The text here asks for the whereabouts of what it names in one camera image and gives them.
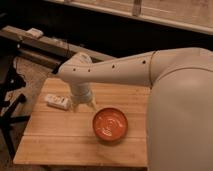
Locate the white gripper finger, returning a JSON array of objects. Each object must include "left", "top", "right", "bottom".
[
  {"left": 71, "top": 103, "right": 78, "bottom": 112},
  {"left": 88, "top": 101, "right": 98, "bottom": 110}
]

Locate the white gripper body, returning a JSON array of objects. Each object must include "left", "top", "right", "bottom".
[{"left": 70, "top": 84, "right": 93, "bottom": 104}]

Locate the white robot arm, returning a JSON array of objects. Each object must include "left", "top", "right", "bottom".
[{"left": 58, "top": 48, "right": 213, "bottom": 171}]

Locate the orange ceramic bowl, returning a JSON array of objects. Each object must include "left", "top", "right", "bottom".
[{"left": 92, "top": 108, "right": 128, "bottom": 142}]

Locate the wooden table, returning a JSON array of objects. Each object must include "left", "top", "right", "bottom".
[{"left": 14, "top": 78, "right": 149, "bottom": 167}]

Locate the black tripod stand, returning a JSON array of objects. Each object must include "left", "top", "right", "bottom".
[{"left": 0, "top": 52, "right": 30, "bottom": 159}]

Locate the small white box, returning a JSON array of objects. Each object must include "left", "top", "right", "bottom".
[{"left": 26, "top": 28, "right": 43, "bottom": 38}]

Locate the long wooden beam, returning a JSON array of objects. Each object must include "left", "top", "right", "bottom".
[{"left": 0, "top": 26, "right": 113, "bottom": 61}]

